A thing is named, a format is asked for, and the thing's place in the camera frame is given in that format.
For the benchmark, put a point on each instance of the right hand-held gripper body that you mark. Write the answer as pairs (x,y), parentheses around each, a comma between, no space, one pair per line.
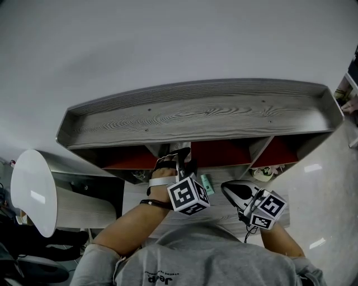
(263,206)

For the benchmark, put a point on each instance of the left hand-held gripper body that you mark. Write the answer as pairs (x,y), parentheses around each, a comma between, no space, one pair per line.
(184,195)

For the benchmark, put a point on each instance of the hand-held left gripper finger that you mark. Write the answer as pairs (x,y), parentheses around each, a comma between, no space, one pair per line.
(185,154)
(165,162)

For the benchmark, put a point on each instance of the grey wooden shelf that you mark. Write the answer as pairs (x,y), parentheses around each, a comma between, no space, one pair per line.
(195,117)

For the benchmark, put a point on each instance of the person's right forearm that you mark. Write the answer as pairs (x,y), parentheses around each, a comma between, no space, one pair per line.
(279,241)

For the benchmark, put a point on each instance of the person's left forearm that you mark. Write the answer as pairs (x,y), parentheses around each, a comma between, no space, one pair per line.
(134,226)

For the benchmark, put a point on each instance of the white shelf unit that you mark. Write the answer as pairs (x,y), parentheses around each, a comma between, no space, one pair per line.
(348,89)

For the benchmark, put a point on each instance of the person's left hand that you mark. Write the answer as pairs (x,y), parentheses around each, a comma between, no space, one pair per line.
(162,174)

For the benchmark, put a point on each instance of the green tube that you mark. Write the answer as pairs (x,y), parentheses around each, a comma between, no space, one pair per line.
(207,185)

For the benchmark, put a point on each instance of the grey and white shoe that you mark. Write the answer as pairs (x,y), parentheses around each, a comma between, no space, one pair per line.
(139,175)

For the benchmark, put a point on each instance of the white and green shoe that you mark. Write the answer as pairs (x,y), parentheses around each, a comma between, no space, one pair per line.
(264,171)

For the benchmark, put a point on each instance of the grey shirt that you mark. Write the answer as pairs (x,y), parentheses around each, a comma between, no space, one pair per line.
(201,259)

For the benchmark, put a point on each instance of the black chair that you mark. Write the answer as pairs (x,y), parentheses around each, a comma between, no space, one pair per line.
(42,251)

